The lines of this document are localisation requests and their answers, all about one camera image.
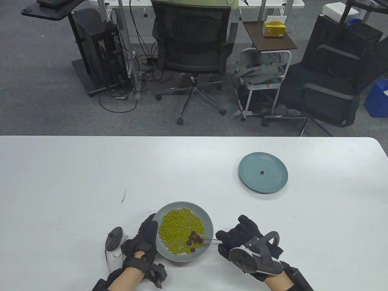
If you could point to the person's right hand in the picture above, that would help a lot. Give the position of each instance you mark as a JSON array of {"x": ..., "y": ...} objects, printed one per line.
[{"x": 239, "y": 233}]

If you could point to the person's left hand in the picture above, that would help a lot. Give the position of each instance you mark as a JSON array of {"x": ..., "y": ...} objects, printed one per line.
[{"x": 148, "y": 233}]

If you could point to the metal tweezers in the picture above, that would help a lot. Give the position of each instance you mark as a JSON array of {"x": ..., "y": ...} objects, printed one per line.
[{"x": 212, "y": 241}]

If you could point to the grey plate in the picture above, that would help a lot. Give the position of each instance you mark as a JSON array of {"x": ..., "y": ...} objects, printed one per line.
[{"x": 178, "y": 257}]

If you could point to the teal plate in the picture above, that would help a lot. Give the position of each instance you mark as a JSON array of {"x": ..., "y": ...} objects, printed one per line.
[{"x": 272, "y": 163}]

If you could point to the person's right forearm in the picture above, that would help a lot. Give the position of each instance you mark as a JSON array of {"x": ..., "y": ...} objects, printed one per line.
[{"x": 279, "y": 285}]

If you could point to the person's left forearm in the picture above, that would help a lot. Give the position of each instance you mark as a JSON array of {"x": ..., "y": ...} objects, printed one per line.
[{"x": 127, "y": 280}]

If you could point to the grey white handheld controller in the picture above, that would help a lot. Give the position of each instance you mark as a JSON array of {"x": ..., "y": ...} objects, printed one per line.
[
  {"x": 115, "y": 239},
  {"x": 242, "y": 259}
]

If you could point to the pile of green beans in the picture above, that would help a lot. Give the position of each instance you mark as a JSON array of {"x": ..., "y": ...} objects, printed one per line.
[{"x": 175, "y": 230}]

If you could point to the white metal cart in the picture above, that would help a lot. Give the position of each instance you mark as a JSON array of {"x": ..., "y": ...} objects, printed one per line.
[{"x": 260, "y": 86}]

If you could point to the black lounge chair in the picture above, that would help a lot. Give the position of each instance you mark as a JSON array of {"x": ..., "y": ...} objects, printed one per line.
[{"x": 327, "y": 103}]

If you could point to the grey jacket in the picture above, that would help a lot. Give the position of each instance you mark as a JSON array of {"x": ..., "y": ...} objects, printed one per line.
[{"x": 263, "y": 71}]

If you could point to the black mesh office chair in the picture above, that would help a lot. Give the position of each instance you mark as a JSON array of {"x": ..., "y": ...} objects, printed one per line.
[{"x": 191, "y": 57}]

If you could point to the blue bin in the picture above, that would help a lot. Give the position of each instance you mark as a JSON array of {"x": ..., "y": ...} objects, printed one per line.
[{"x": 377, "y": 100}]

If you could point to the brown side table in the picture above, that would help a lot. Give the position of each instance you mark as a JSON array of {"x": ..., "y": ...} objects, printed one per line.
[{"x": 266, "y": 42}]

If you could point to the black computer tower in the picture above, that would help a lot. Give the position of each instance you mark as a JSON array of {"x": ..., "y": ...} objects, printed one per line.
[{"x": 91, "y": 39}]

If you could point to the yellow tissue box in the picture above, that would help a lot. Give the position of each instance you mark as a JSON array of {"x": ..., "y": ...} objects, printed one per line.
[{"x": 274, "y": 30}]

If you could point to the white office desk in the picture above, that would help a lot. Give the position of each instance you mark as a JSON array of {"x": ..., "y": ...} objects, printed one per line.
[{"x": 272, "y": 3}]

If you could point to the small blue item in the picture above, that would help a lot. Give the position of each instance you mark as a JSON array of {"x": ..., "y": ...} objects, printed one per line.
[{"x": 354, "y": 21}]

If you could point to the white box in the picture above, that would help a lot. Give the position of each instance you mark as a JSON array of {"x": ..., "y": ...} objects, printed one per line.
[{"x": 333, "y": 9}]

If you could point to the black side desk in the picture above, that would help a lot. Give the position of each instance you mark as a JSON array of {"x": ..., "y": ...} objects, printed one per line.
[{"x": 45, "y": 12}]

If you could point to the black keyboard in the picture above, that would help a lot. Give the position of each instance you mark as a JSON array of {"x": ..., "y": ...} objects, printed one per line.
[{"x": 51, "y": 2}]

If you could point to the black wrist camera rig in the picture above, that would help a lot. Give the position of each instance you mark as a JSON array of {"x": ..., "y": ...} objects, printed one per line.
[
  {"x": 303, "y": 280},
  {"x": 157, "y": 274}
]

